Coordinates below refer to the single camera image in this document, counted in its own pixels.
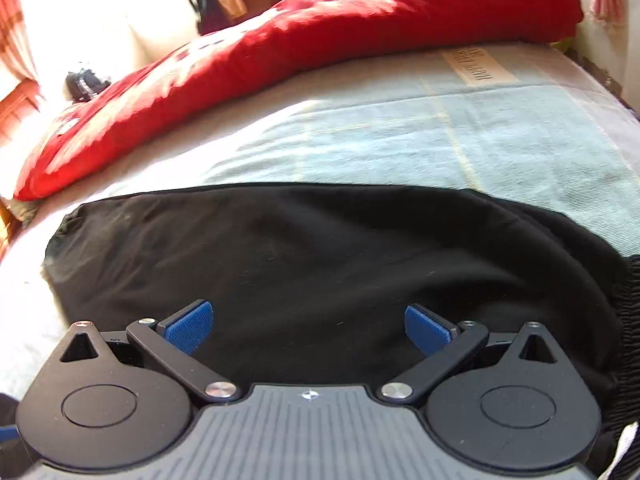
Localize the wooden headboard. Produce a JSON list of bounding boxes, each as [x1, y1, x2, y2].
[[0, 79, 44, 137]]

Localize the grey checked bed sheet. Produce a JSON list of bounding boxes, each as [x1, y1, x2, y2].
[[0, 40, 640, 402]]

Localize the black pants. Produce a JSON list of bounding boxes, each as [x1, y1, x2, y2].
[[42, 182, 640, 480]]

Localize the grey backpack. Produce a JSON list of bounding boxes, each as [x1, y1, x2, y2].
[[65, 62, 113, 102]]

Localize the red quilt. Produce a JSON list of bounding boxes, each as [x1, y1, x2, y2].
[[12, 0, 585, 202]]

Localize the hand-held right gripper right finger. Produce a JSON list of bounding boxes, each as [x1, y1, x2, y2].
[[376, 302, 572, 403]]

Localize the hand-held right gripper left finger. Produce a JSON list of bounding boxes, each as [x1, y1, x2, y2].
[[60, 299, 241, 403]]

